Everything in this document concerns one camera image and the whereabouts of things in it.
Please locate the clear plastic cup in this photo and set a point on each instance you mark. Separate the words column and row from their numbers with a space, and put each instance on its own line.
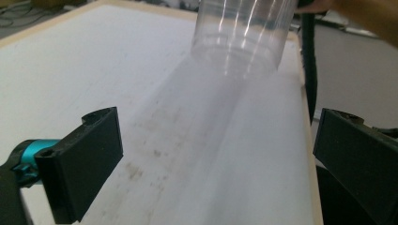
column 241, row 37

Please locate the white foam mat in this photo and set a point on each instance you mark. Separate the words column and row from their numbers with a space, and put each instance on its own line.
column 187, row 140

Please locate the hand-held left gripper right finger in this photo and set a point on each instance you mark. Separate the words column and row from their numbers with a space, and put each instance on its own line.
column 359, row 156

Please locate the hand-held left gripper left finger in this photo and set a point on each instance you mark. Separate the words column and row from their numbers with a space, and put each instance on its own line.
column 81, row 168

